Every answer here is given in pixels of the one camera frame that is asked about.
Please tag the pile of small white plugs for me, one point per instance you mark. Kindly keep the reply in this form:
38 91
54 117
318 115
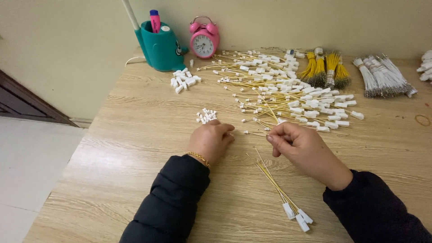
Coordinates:
206 115

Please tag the teal desk lamp base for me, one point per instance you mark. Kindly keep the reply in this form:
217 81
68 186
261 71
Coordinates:
160 47

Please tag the person's right hand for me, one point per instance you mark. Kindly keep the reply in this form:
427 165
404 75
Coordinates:
308 152

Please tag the heap of white parts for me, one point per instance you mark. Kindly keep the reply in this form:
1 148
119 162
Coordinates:
426 65

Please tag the pile of large white housings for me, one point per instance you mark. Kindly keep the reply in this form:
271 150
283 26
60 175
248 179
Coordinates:
184 80

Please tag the white lamp neck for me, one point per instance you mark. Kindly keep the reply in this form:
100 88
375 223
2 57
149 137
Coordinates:
130 13

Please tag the pink twin-bell alarm clock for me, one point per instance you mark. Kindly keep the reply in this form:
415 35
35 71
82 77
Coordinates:
203 42

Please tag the person's left hand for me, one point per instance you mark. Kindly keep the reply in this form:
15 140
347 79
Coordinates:
206 140

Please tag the pink highlighter pen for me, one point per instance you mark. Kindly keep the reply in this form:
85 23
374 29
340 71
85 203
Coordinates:
155 22

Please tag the dark brown door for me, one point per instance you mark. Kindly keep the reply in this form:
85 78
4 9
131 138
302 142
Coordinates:
23 101

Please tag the tan rubber band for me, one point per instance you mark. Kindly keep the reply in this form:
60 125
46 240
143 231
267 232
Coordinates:
416 118

